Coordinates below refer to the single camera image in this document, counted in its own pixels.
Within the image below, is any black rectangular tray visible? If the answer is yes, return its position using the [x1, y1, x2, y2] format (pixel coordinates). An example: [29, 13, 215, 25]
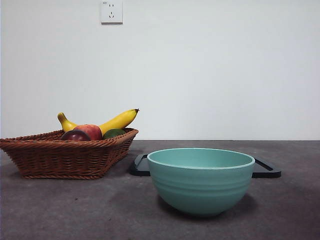
[129, 153, 282, 179]

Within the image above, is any teal ribbed bowl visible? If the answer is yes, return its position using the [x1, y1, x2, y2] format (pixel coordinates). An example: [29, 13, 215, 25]
[146, 147, 256, 217]

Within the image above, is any red yellow peach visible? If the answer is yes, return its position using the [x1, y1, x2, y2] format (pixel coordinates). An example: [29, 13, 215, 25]
[73, 124, 103, 141]

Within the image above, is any white wall socket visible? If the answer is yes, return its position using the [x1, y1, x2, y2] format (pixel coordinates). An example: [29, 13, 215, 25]
[100, 0, 124, 25]

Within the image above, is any green round fruit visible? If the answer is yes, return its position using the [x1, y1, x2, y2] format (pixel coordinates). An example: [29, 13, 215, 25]
[102, 128, 126, 140]

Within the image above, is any yellow banana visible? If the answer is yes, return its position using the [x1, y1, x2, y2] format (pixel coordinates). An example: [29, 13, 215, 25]
[57, 108, 140, 137]

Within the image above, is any dark red plum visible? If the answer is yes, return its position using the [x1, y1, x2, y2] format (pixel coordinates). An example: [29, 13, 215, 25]
[60, 129, 91, 142]

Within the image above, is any brown wicker basket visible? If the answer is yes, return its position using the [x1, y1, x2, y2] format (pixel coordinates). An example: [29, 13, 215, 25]
[0, 127, 139, 180]

